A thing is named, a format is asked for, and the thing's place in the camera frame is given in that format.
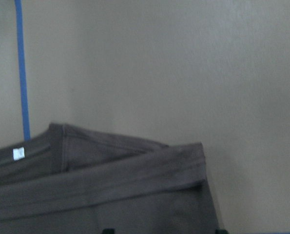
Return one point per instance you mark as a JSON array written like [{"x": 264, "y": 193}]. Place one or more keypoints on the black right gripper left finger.
[{"x": 108, "y": 231}]

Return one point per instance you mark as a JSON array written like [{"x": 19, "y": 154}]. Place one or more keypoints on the blue tape centre vertical line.
[{"x": 22, "y": 71}]

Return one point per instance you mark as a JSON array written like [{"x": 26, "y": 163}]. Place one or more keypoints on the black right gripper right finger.
[{"x": 221, "y": 231}]

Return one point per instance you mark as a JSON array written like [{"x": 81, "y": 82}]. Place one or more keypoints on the dark brown t-shirt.
[{"x": 70, "y": 180}]

